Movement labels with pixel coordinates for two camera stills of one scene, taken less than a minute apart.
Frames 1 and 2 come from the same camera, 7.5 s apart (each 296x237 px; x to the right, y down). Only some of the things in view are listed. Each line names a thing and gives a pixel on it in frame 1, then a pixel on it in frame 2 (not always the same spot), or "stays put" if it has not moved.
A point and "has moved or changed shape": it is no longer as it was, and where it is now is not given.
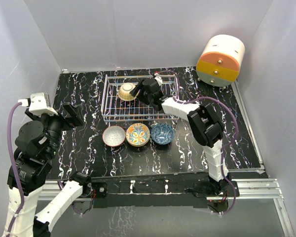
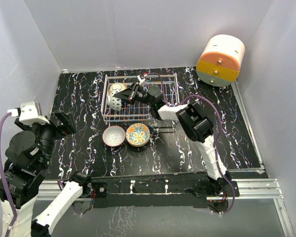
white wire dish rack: x=115 y=108 stays put
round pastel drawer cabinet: x=219 y=63 stays put
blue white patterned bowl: x=162 y=134 to x=115 y=103
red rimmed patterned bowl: x=113 y=136 stays put
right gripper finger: x=134 y=92 to x=124 y=94
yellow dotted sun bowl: x=124 y=91 has moved or changed shape
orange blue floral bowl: x=137 y=135 stays put
